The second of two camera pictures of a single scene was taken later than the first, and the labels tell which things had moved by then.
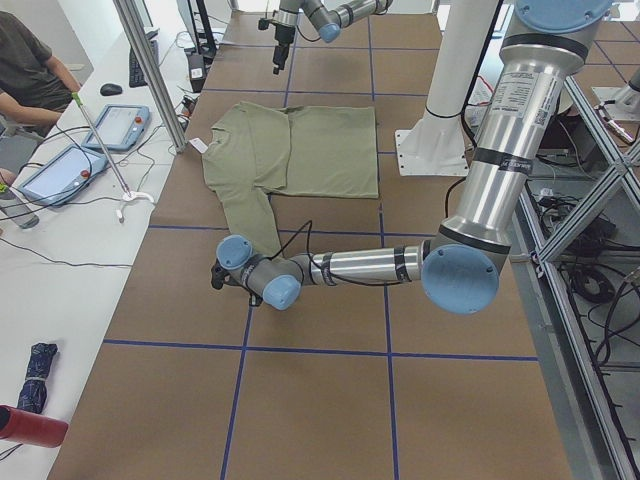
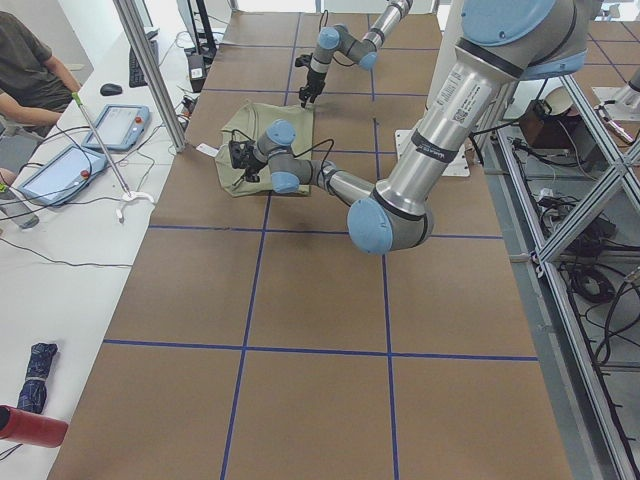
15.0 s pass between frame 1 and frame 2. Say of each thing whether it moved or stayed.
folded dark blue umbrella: stayed
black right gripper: moved
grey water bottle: stayed
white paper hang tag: moved
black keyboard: stayed
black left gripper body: moved
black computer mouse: stayed
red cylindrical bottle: stayed
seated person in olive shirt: stayed
